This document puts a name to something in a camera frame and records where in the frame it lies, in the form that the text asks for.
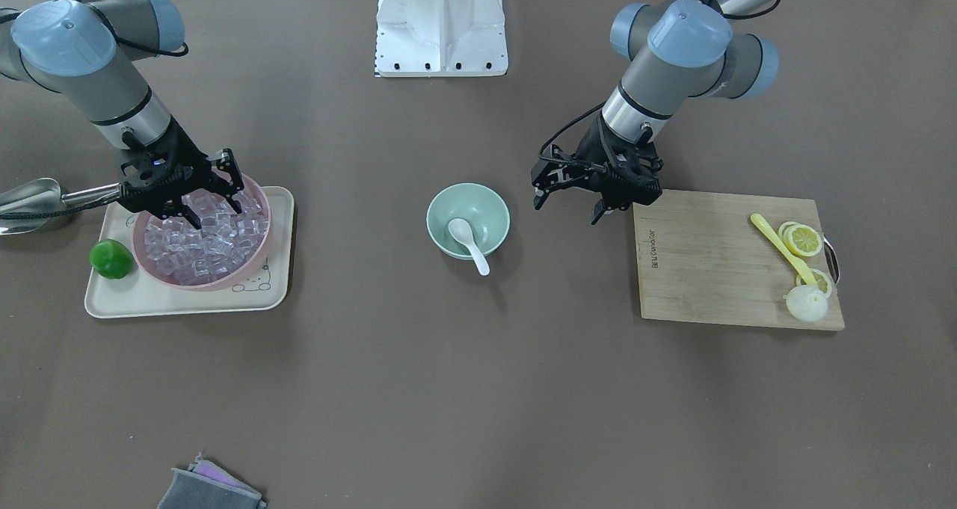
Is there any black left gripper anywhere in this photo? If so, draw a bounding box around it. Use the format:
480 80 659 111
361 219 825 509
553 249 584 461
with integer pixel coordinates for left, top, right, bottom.
531 113 663 226

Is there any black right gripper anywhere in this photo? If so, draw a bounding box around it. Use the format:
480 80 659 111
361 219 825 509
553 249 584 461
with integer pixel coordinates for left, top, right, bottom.
117 118 244 230

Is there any white ceramic spoon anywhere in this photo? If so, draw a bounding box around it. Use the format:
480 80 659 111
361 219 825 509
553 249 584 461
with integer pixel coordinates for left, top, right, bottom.
447 218 491 275

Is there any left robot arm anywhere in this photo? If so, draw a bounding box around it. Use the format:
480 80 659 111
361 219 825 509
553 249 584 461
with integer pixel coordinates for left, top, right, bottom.
530 0 782 223

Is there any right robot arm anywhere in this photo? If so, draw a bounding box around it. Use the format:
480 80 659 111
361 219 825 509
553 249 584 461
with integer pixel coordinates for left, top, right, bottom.
2 0 244 229

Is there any pink bowl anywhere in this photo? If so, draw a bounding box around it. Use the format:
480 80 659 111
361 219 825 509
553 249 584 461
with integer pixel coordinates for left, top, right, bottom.
131 174 273 291

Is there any pile of clear ice cubes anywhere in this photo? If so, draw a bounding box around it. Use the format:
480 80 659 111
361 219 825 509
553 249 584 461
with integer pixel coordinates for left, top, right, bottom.
138 186 270 286

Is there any mint green bowl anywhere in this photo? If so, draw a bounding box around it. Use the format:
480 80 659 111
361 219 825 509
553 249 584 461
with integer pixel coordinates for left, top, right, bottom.
426 183 511 260

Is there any metal ice scoop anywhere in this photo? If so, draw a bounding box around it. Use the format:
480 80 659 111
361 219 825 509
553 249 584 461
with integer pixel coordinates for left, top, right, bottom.
1 178 120 235

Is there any green lime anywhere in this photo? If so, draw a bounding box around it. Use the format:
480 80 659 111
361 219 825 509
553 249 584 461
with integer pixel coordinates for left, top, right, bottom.
88 238 136 280

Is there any cream rectangular tray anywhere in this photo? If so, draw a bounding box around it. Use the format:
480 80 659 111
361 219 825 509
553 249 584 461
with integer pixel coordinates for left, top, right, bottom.
83 186 296 318

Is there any wooden cutting board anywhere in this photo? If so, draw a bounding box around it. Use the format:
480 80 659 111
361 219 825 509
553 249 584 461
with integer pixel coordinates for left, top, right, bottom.
633 189 845 332

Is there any yellow plastic knife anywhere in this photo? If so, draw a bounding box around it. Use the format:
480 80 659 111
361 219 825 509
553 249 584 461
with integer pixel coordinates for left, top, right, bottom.
749 213 817 286

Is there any lemon slice stack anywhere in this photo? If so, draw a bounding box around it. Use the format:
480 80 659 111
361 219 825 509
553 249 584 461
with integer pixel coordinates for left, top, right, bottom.
777 220 823 257

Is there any lemon slice near bun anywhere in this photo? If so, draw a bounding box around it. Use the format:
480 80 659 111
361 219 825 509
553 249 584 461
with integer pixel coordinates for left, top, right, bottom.
810 268 835 298

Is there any grey folded cloth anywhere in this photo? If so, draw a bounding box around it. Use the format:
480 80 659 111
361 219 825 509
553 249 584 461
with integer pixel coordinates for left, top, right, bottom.
157 454 267 508

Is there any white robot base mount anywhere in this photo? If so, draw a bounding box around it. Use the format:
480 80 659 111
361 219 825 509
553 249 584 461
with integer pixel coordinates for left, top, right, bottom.
374 0 509 78

